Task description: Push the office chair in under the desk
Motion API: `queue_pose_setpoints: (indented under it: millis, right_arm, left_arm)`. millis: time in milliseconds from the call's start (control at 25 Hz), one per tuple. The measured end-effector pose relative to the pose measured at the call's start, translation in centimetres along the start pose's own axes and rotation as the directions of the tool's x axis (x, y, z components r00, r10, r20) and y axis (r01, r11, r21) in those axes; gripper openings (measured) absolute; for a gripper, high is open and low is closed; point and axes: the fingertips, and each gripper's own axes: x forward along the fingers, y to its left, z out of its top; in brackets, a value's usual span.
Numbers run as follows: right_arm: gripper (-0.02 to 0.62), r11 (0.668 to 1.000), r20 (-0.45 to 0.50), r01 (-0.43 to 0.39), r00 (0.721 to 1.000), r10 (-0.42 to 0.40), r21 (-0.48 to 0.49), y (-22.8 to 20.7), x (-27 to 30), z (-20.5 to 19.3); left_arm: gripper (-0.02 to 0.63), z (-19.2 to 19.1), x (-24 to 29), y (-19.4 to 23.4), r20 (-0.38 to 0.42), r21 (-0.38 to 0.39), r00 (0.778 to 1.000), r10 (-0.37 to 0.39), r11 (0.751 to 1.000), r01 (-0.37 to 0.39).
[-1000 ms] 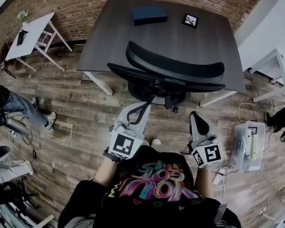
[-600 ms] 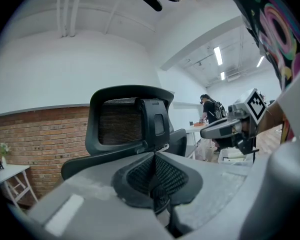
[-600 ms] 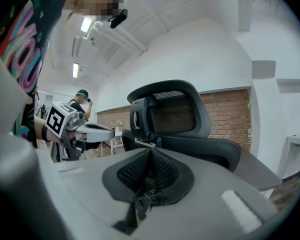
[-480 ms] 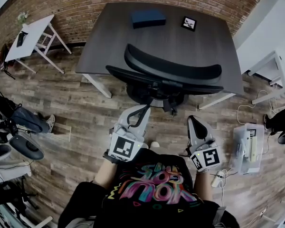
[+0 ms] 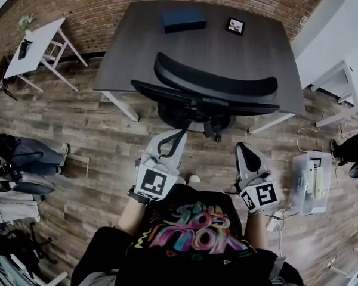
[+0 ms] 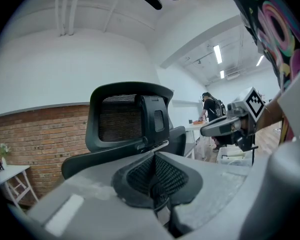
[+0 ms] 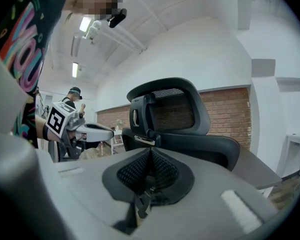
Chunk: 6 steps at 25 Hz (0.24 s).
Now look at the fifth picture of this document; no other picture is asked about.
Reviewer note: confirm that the person's left forearm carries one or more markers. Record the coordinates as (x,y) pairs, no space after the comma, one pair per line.
(131,216)

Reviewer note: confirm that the white power strip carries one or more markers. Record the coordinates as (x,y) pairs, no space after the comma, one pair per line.
(273,220)

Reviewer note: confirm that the small black framed picture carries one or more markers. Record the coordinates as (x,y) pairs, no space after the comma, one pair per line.
(235,26)

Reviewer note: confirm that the black office chair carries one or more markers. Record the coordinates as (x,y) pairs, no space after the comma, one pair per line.
(214,82)

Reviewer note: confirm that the clear plastic container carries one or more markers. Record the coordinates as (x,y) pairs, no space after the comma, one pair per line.
(311,183)

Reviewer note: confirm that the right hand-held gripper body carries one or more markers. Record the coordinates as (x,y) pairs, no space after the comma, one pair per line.
(265,194)

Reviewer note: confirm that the black swivel chair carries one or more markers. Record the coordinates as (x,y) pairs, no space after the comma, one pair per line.
(15,249)

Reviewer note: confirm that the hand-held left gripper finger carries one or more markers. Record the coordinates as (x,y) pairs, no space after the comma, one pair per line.
(153,144)
(181,147)

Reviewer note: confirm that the person's left leg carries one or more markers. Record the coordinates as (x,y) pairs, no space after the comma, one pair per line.
(180,180)

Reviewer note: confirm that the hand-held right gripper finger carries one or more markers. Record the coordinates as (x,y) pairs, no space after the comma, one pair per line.
(264,167)
(240,159)

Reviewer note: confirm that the small potted plant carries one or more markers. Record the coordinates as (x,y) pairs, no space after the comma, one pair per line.
(25,22)

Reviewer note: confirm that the person's leg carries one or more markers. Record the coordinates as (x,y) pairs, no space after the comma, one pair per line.
(194,180)
(180,180)

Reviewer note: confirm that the person's right leg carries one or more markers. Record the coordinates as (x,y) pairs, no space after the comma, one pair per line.
(194,180)

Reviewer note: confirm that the dark wooden desk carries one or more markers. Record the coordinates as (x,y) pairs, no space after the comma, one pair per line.
(197,46)

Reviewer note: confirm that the black smartwatch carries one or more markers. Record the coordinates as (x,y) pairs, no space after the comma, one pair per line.
(138,197)

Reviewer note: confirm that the dark blue box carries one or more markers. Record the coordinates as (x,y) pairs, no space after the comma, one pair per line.
(183,21)

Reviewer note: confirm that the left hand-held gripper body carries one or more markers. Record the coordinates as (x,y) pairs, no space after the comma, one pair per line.
(153,182)

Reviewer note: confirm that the white desk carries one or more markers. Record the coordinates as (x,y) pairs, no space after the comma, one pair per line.
(340,79)

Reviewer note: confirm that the small white table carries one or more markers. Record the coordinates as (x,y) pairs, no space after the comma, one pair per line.
(35,49)

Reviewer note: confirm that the black handheld device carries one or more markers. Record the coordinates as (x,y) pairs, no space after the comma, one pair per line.
(24,49)

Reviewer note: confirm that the person's right forearm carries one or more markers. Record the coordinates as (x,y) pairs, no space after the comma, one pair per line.
(256,231)

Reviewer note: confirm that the black printed T-shirt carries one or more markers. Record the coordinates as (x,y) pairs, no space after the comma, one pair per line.
(182,207)

